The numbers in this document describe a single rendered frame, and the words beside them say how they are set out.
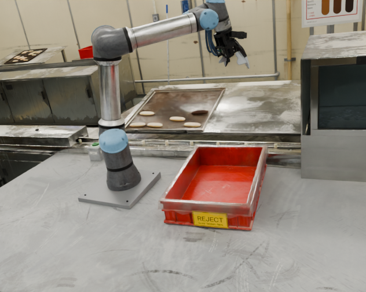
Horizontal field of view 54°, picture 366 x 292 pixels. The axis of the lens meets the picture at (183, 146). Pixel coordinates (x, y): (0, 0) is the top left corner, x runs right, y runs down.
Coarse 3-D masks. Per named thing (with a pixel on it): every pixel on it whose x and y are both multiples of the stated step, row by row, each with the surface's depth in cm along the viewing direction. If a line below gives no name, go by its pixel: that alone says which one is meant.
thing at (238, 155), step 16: (192, 160) 155; (208, 160) 164; (224, 160) 162; (240, 160) 159; (256, 160) 157; (176, 176) 139; (192, 176) 155; (256, 176) 131; (176, 192) 136; (256, 192) 124; (160, 208) 125; (176, 208) 123; (192, 208) 121; (208, 208) 119; (224, 208) 117; (240, 208) 115
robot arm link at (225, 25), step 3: (228, 18) 154; (222, 21) 153; (225, 21) 153; (228, 21) 153; (219, 24) 154; (222, 24) 154; (225, 24) 154; (228, 24) 155; (216, 27) 155; (219, 27) 154; (222, 27) 154; (225, 27) 154; (228, 27) 155; (216, 30) 157; (219, 30) 155; (222, 30) 155; (225, 30) 156
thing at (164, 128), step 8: (200, 88) 232; (208, 88) 230; (216, 88) 228; (224, 88) 226; (152, 96) 239; (200, 96) 225; (144, 104) 231; (160, 104) 227; (176, 104) 222; (184, 104) 220; (200, 104) 216; (208, 104) 214; (216, 104) 209; (136, 112) 223; (168, 112) 215; (184, 112) 211; (208, 112) 205; (128, 120) 214; (136, 120) 215; (152, 120) 211; (192, 120) 201; (200, 120) 199; (208, 120) 197; (128, 128) 209; (152, 128) 203; (160, 128) 201
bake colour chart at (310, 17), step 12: (312, 0) 209; (324, 0) 207; (336, 0) 206; (348, 0) 204; (360, 0) 202; (312, 12) 212; (324, 12) 210; (336, 12) 208; (348, 12) 207; (360, 12) 205; (312, 24) 215; (324, 24) 213
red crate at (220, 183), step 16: (208, 176) 156; (224, 176) 155; (240, 176) 153; (192, 192) 146; (208, 192) 144; (224, 192) 143; (240, 192) 141; (256, 208) 128; (192, 224) 125; (240, 224) 119
